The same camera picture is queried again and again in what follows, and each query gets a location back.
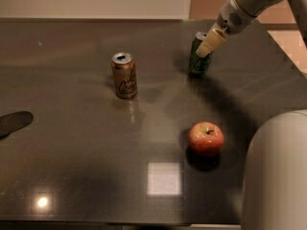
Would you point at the orange soda can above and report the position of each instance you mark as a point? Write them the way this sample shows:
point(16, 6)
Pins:
point(124, 75)

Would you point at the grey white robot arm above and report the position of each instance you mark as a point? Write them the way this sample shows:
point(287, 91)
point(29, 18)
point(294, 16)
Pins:
point(274, 194)

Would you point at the red apple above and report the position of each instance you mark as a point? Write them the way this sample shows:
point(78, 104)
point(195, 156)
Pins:
point(205, 139)

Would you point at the green soda can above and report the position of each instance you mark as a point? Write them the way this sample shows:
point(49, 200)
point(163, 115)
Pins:
point(198, 65)

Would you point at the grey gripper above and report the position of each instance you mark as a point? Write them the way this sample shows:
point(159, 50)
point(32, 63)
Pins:
point(230, 20)

